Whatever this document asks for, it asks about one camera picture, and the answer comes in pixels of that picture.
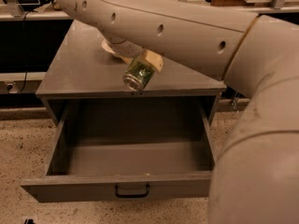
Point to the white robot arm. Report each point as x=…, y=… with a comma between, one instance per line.
x=256, y=176

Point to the grey cabinet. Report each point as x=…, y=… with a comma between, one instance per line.
x=82, y=69

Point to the black drawer handle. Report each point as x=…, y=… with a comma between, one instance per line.
x=132, y=192

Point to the open grey top drawer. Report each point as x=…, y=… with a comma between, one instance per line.
x=98, y=146

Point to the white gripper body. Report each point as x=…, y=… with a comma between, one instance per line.
x=127, y=48

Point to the white bowl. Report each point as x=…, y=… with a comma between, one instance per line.
x=106, y=47

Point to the green soda can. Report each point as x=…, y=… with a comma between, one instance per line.
x=138, y=74

